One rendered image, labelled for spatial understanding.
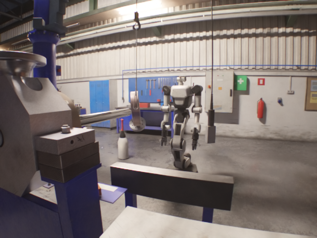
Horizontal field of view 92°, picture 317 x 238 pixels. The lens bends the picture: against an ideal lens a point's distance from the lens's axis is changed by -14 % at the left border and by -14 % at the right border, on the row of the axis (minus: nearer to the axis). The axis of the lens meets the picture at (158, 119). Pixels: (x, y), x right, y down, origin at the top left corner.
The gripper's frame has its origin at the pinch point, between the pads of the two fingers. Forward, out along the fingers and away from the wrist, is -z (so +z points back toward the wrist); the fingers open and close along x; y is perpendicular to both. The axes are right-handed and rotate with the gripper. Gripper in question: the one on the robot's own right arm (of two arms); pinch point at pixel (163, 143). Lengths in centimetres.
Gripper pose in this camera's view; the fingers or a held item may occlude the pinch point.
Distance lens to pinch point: 249.9
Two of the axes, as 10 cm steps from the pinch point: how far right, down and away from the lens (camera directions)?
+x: -4.5, -0.8, -8.9
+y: 8.9, 0.6, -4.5
